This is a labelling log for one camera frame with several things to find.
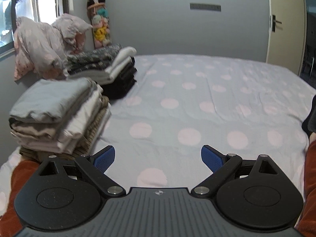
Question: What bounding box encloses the hanging plush toy organizer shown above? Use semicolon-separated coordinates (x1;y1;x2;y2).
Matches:
87;2;112;49

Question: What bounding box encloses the black door handle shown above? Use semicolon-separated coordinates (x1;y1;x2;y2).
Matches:
272;14;282;32

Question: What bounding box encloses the leg in black sock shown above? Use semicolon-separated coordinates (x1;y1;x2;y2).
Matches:
302;108;316;144

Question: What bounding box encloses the folded clothes stack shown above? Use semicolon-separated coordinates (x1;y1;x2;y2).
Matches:
64;44;137;100
9;78;111;163

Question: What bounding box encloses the polka dot bed sheet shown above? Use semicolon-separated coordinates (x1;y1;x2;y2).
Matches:
0;53;316;216

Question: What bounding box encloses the far folded clothes stack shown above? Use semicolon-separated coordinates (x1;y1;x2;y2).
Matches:
64;44;137;100

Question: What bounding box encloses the cream bedroom door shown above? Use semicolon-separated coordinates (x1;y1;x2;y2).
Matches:
266;0;307;75

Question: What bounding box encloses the leg in red trousers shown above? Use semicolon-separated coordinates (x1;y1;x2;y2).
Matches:
297;141;316;237

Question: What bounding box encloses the grey wall switch panel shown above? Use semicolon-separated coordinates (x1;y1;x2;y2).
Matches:
190;3;221;12

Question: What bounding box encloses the window with dark frame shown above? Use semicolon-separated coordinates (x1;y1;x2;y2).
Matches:
1;0;69;57

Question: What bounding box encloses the pink grey hanging duvet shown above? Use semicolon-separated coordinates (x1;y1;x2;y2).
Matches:
14;13;92;81

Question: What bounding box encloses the near folded clothes stack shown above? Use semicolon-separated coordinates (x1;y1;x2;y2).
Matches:
9;78;111;163

